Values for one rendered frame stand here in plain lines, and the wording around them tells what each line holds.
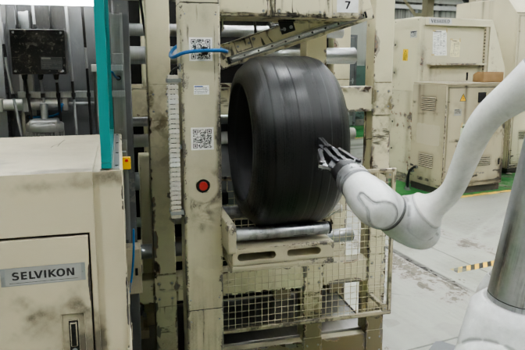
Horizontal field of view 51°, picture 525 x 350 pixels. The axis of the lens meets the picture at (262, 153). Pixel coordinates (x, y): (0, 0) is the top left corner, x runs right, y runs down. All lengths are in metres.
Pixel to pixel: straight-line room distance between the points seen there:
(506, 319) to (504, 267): 0.09
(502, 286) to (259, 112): 0.89
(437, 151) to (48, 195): 5.57
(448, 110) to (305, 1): 4.27
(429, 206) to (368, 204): 0.18
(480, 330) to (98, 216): 0.75
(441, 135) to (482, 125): 5.05
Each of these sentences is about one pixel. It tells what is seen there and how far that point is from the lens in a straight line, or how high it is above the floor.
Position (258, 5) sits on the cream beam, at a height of 1.68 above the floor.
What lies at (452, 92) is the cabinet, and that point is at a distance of 6.29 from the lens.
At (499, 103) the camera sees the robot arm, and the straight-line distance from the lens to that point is 1.24.
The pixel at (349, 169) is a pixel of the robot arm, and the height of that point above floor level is 1.20.
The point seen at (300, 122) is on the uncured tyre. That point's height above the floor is 1.29.
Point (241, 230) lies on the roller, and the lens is 1.83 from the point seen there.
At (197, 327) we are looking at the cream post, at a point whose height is 0.56.
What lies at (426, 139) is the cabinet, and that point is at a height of 0.61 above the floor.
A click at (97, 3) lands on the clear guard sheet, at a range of 1.06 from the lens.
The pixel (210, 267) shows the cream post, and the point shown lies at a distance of 1.93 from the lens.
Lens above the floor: 1.47
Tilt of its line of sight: 9 degrees down
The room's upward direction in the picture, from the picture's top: straight up
